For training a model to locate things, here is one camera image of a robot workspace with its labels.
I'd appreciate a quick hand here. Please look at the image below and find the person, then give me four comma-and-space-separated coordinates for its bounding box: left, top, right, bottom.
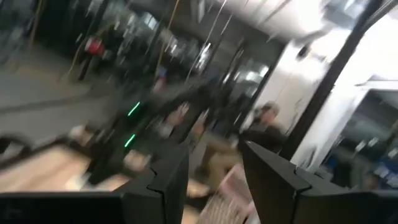
238, 101, 289, 154

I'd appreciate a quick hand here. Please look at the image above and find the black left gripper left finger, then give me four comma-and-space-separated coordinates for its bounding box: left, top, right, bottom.
123, 143, 190, 224

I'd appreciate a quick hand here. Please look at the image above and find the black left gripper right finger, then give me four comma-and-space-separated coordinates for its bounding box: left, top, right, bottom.
242, 141, 374, 224

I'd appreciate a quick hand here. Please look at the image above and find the black aluminium table frame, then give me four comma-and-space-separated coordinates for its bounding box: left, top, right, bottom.
279, 0, 384, 160

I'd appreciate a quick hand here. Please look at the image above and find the pink plastic basket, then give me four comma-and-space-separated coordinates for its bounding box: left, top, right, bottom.
198, 163, 261, 224

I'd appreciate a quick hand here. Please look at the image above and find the red background object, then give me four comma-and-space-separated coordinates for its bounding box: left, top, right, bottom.
85, 36, 106, 57

